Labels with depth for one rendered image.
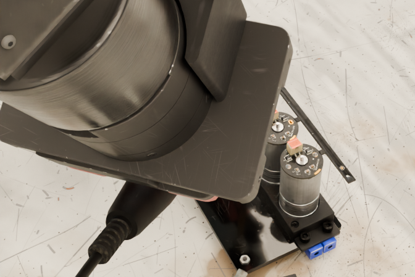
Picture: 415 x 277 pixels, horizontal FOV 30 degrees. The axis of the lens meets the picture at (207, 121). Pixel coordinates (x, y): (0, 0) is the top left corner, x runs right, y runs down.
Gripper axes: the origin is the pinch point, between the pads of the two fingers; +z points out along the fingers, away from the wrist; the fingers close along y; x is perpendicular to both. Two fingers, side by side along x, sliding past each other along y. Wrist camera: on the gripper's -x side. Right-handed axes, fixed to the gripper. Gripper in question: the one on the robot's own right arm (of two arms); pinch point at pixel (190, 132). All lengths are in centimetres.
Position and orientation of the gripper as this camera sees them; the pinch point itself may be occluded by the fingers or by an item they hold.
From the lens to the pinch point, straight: 37.4
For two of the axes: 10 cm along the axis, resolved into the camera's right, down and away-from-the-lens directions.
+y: -9.5, -2.1, 2.4
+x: -2.5, 9.5, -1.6
